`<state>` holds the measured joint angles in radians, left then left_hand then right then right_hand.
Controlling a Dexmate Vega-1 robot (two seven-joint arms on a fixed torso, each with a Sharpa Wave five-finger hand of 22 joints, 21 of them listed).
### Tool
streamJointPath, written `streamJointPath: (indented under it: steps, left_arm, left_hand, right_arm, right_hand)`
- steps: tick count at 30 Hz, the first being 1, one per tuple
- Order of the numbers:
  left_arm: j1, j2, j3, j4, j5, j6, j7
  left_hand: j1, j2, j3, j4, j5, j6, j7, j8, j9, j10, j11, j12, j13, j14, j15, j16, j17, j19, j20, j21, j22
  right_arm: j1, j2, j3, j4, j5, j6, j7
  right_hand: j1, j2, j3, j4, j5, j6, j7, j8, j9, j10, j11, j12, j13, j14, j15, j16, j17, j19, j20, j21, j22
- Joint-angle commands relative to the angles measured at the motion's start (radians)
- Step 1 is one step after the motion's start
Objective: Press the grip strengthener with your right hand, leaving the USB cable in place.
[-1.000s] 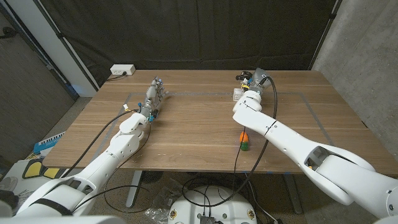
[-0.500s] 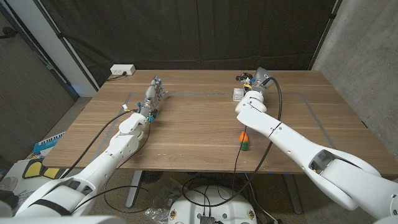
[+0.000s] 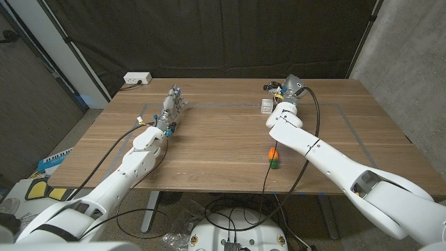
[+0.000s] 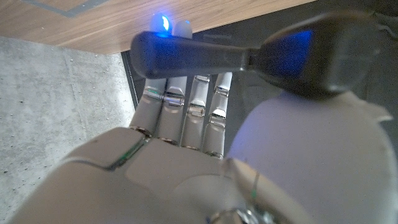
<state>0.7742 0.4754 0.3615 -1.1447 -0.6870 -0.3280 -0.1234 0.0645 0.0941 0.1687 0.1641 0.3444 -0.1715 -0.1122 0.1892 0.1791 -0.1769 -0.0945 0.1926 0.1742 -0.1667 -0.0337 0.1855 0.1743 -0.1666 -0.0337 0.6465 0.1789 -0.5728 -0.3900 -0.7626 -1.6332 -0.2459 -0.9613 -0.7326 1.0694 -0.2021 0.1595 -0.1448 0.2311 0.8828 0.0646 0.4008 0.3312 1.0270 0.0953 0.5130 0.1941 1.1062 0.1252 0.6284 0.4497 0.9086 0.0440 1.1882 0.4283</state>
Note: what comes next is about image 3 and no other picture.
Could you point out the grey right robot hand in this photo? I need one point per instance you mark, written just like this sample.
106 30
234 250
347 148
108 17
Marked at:
292 87

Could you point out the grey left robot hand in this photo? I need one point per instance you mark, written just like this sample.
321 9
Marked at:
169 106

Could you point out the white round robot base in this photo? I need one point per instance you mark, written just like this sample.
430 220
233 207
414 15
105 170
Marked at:
240 233

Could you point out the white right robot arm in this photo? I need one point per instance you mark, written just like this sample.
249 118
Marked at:
348 171

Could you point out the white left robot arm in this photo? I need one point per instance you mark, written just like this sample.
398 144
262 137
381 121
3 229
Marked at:
115 183

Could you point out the white power strip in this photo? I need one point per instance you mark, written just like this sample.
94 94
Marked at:
137 77

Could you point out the orange green carrot toy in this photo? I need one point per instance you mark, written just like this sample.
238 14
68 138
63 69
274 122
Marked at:
273 156

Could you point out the black backdrop curtain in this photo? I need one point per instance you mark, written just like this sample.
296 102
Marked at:
216 35

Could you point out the black backdrop stand pole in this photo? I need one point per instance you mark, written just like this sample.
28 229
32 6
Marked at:
69 45
366 35

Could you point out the black round floor item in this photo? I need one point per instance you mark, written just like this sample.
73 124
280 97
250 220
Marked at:
170 198

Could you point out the grey table leg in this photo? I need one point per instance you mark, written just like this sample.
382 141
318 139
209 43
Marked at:
150 211
328 216

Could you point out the clear plastic bag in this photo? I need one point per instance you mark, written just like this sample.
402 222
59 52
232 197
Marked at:
184 223

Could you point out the blue white box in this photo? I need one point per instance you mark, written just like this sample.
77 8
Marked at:
52 159

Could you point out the yellow black white board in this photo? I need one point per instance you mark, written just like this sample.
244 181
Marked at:
38 195

